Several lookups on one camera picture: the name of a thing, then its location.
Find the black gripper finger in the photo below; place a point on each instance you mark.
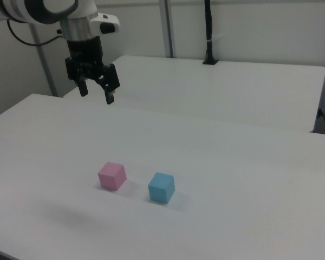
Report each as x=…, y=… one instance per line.
x=110, y=78
x=83, y=88

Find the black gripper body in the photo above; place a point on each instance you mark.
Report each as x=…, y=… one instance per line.
x=84, y=51

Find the blue cube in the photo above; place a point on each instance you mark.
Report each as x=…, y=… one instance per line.
x=160, y=188

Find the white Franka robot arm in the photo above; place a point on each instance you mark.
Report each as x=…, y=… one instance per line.
x=19, y=8

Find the pink cube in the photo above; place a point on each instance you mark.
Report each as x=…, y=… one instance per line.
x=111, y=176

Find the white side table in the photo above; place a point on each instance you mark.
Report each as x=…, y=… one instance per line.
x=219, y=89

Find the grey partition post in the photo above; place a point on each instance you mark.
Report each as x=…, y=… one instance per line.
x=168, y=27
x=44, y=65

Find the black pole camera stand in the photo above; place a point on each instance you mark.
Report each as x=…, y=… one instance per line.
x=209, y=32

